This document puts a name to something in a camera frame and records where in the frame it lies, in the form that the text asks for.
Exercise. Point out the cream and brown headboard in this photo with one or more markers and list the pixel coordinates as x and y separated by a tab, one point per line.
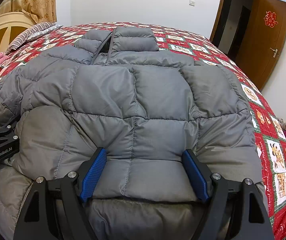
11	25

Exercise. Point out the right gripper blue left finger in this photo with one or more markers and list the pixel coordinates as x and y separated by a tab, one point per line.
39	217

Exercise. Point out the striped grey pillow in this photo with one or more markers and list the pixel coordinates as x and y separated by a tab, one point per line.
22	37

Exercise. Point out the grey puffer down jacket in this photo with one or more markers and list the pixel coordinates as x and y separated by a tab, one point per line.
133	119

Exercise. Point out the silver door handle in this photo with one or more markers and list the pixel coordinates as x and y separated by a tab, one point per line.
275	51

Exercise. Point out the red patchwork cartoon bedspread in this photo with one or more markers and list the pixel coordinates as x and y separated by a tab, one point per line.
270	134

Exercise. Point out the light blue patterned pillow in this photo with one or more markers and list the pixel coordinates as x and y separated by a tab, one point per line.
39	34

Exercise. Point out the brown wooden door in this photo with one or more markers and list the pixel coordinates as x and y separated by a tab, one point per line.
255	57

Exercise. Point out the red double happiness decal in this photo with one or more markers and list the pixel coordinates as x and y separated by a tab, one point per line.
270	19

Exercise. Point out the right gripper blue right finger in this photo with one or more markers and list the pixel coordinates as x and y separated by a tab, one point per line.
249	218

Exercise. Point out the white wall switch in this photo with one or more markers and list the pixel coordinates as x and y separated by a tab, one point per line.
192	3

